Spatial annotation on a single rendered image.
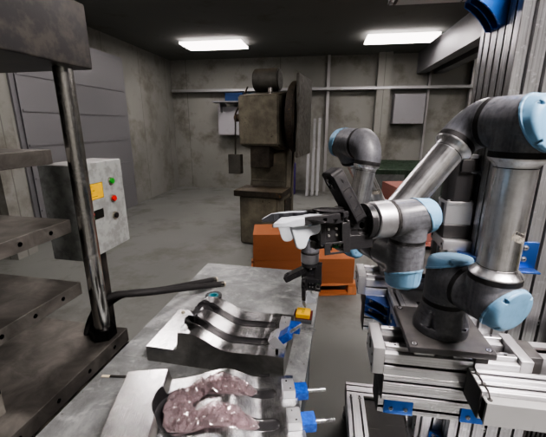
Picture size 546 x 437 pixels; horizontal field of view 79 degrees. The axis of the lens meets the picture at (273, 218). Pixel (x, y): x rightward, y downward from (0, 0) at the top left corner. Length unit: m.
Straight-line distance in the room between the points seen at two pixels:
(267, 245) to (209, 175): 6.29
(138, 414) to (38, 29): 1.09
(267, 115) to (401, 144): 5.03
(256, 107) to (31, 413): 3.81
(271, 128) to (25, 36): 3.45
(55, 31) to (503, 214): 1.31
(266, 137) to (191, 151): 5.15
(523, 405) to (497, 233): 0.45
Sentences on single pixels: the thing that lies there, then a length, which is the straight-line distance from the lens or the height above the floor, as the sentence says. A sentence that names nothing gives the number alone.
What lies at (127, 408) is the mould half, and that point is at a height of 0.91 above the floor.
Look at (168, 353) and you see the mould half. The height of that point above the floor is 0.84.
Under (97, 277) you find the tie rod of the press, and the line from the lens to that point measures 1.47.
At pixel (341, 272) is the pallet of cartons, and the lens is 3.37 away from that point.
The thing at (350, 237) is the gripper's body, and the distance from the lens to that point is 0.66.
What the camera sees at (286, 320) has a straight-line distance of 1.31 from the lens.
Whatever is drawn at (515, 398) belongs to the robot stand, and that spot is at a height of 0.95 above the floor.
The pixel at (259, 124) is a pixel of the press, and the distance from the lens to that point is 4.43.
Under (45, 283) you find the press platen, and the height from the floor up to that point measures 1.04.
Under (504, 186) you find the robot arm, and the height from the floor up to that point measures 1.49.
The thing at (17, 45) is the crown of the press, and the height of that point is 1.82.
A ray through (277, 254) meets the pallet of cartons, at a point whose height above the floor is 0.45.
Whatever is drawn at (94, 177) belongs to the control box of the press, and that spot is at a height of 1.41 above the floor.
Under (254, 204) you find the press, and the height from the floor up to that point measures 0.60.
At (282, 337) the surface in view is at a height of 0.93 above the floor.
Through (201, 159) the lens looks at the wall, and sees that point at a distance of 9.28.
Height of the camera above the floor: 1.62
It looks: 16 degrees down
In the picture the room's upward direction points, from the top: straight up
